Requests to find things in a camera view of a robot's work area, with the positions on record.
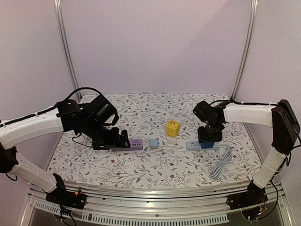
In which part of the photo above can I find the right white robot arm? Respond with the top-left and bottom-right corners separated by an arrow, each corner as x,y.
193,99 -> 301,205

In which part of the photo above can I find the right aluminium frame post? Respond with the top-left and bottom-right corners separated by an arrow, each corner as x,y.
231,0 -> 259,99

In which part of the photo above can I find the yellow cube plug adapter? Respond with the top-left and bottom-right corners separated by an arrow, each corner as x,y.
166,120 -> 180,137

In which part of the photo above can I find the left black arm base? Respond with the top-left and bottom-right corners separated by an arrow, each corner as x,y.
46,187 -> 87,210

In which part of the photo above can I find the grey-blue power strip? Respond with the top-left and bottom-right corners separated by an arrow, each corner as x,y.
186,141 -> 221,151

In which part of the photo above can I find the grey power strip cable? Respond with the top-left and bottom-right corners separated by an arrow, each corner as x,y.
209,144 -> 232,181

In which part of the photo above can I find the floral patterned table mat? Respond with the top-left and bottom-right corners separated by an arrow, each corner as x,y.
48,93 -> 261,189

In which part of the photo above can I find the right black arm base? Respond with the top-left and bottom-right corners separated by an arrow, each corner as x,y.
226,183 -> 268,210

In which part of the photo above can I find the aluminium front rail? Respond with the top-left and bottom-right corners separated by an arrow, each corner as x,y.
21,182 -> 293,226

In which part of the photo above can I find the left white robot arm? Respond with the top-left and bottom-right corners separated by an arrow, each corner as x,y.
0,93 -> 130,204

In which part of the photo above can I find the blue cube plug adapter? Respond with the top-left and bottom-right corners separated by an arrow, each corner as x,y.
200,141 -> 214,149

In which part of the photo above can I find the left aluminium frame post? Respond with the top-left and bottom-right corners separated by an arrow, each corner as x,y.
53,0 -> 79,89

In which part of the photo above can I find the small light blue adapter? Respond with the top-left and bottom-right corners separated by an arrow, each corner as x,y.
149,139 -> 158,149

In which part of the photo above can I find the aluminium frame post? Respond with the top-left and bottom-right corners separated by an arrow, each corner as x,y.
53,0 -> 79,89
231,0 -> 259,99

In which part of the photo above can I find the purple power strip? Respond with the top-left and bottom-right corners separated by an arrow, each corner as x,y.
112,138 -> 143,151

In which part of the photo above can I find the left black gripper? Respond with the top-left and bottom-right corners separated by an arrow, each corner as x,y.
82,118 -> 131,150

